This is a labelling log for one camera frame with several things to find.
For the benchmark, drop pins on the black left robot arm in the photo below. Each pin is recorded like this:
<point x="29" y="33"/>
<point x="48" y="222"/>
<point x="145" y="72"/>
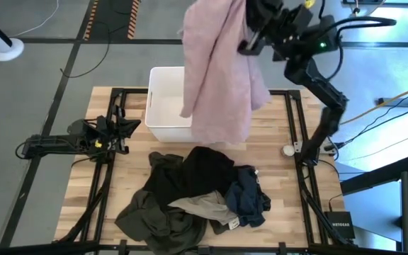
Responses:
<point x="48" y="145"/>

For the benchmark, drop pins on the pink garment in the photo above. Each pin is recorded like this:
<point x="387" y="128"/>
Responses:
<point x="218" y="78"/>

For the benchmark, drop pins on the black garment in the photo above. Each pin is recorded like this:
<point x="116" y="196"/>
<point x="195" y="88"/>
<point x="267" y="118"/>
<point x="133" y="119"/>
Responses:
<point x="197" y="173"/>

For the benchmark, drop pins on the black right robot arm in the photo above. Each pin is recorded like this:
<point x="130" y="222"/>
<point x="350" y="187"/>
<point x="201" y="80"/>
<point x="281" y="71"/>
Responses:
<point x="326" y="92"/>

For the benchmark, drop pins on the grey metal floor foot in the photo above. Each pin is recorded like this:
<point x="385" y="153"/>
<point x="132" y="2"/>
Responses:
<point x="397" y="102"/>

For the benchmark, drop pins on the dark olive garment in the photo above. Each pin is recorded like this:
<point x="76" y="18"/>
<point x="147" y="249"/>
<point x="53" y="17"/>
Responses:
<point x="154" y="223"/>

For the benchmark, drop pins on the navy blue garment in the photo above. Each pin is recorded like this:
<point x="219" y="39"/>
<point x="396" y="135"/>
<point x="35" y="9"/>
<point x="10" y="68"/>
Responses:
<point x="246" y="198"/>

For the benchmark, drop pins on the black Netgear network switch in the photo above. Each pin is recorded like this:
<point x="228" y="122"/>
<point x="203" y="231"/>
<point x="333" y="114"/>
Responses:
<point x="339" y="225"/>

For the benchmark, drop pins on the small round tape roll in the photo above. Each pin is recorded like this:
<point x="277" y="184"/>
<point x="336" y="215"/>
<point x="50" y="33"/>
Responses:
<point x="288" y="150"/>

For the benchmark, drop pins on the black hazard striped floor mat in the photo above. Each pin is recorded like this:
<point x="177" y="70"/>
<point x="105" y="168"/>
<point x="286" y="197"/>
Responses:
<point x="112" y="17"/>

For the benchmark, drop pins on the black aluminium table frame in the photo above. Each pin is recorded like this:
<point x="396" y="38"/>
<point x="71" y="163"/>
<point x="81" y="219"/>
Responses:
<point x="278" y="92"/>

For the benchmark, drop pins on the white plastic bin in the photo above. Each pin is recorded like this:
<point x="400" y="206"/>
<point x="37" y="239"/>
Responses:
<point x="165" y="102"/>

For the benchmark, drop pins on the beige garment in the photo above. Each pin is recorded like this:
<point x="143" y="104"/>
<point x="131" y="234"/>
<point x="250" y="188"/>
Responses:
<point x="204" y="207"/>

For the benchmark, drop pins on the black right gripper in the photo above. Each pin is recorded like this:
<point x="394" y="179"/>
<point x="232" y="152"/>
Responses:
<point x="289" y="28"/>

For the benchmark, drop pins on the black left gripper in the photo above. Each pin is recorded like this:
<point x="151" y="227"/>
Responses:
<point x="119" y="131"/>

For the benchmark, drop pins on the white pole with round base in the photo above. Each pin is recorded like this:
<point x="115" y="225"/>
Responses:
<point x="5" y="49"/>

